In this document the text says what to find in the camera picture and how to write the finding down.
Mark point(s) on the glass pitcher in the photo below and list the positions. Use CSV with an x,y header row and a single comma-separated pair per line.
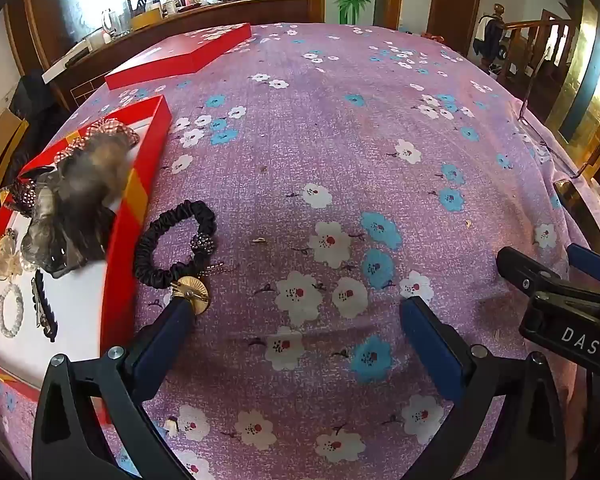
x,y
108,22

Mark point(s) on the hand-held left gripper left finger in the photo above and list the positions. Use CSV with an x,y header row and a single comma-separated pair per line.
x,y
165,330

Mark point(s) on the white board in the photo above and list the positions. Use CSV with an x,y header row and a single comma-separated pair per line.
x,y
67,60

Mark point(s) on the black jewelled hair combs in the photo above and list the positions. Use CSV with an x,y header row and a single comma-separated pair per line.
x,y
22,195

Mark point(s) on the clear plastic claw clip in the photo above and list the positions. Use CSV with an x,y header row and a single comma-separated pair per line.
x,y
7,262

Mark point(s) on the red box lid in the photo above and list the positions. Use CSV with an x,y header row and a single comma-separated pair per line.
x,y
180,52

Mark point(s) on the black scrunchie with gold charm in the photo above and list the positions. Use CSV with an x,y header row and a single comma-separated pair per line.
x,y
145,255

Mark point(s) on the hanging dark jacket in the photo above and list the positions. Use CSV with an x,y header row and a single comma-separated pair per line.
x,y
487,37

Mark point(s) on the wooden counter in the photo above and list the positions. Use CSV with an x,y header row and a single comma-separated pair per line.
x,y
205,15

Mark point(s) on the wooden door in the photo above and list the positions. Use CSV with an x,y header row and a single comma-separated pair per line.
x,y
455,5

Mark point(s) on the red plaid scrunchie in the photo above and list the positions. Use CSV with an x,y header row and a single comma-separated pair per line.
x,y
107,127

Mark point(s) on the cardboard box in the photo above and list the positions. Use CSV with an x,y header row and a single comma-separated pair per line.
x,y
0,150

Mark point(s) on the red jewelry box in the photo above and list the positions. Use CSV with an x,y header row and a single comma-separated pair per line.
x,y
75,310

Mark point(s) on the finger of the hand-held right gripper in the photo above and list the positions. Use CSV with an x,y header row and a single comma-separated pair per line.
x,y
587,262
530,272

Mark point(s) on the yellow box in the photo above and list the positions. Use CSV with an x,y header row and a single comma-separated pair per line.
x,y
145,19

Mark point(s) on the grey organza scrunchie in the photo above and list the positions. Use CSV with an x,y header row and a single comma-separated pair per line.
x,y
80,195

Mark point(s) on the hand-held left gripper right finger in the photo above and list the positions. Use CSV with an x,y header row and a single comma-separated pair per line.
x,y
430,340

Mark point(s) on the dark beaded hair clip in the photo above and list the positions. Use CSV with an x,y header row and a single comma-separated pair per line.
x,y
45,310

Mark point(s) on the wooden stair railing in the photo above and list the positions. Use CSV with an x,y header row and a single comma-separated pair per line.
x,y
535,35

